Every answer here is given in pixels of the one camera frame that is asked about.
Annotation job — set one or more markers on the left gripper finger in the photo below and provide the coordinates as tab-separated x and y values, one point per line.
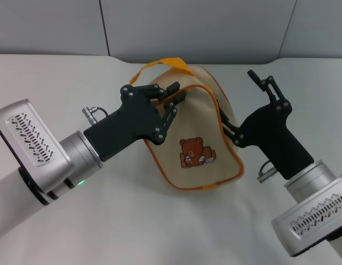
149	89
168	118

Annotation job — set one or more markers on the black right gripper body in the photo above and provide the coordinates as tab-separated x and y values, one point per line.
273	132

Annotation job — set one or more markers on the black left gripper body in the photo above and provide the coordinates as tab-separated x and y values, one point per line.
127	124

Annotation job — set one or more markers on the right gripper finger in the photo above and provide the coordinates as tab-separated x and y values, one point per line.
231	128
275	94

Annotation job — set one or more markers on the beige bear print food bag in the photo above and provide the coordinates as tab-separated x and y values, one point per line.
187	124

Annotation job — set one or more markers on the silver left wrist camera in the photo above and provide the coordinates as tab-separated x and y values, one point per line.
30	138

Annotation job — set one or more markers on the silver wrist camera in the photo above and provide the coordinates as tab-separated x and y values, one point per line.
30	138
311	223

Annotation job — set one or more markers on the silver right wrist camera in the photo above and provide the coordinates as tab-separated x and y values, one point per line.
311	223

